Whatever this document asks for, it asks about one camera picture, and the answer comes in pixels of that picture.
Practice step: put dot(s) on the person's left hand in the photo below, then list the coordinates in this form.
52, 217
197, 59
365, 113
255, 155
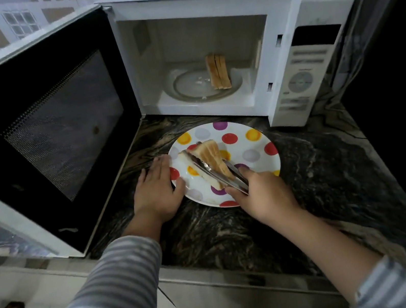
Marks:
156, 198

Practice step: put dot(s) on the person's right hand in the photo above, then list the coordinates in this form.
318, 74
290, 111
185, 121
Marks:
268, 199

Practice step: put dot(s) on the person's left thumb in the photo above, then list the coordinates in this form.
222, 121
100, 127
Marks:
180, 187

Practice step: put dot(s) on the person's left middle finger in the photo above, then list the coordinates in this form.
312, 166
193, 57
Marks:
158, 169

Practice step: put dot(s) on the person's right thumb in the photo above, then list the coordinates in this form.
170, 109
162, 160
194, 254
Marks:
237, 192

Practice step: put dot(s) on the person's left little finger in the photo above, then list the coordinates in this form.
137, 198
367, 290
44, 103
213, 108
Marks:
142, 178

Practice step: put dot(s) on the metal tongs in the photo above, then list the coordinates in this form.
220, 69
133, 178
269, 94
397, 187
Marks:
214, 173

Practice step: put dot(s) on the polka dot plate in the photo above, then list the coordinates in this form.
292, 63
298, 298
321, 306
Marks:
249, 152

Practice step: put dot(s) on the person's left forearm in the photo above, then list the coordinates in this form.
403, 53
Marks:
111, 303

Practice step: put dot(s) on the person's right forearm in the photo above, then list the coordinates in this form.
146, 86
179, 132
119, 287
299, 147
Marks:
331, 250

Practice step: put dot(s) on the toasted sandwich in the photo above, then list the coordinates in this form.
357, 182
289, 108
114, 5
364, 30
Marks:
209, 154

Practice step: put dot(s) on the glass microwave turntable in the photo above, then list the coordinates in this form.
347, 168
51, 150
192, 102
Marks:
191, 86

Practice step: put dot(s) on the black glass microwave door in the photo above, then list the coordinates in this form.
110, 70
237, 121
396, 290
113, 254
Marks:
63, 128

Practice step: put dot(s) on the toasted bread slice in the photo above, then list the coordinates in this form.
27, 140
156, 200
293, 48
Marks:
224, 72
213, 72

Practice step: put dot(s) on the white microwave oven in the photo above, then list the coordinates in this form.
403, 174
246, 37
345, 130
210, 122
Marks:
278, 3

